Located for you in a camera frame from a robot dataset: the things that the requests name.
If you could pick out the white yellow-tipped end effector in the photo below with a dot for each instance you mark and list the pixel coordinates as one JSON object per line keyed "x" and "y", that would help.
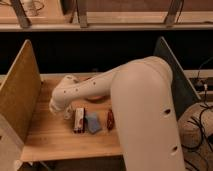
{"x": 55, "y": 107}

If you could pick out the small clear plastic bottle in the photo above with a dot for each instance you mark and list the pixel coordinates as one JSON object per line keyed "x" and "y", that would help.
{"x": 69, "y": 112}

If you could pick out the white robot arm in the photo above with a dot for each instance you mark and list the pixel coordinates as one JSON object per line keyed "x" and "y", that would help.
{"x": 143, "y": 108}

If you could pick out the red white rectangular box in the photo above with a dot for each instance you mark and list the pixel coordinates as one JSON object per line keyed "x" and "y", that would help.
{"x": 79, "y": 120}

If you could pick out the left wooden side panel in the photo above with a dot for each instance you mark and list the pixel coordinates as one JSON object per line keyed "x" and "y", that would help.
{"x": 19, "y": 92}

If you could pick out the dark right side panel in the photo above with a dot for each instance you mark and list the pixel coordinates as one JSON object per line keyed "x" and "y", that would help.
{"x": 183, "y": 91}

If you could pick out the wooden shelf frame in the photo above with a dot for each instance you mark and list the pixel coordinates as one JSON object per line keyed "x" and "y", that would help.
{"x": 105, "y": 15}

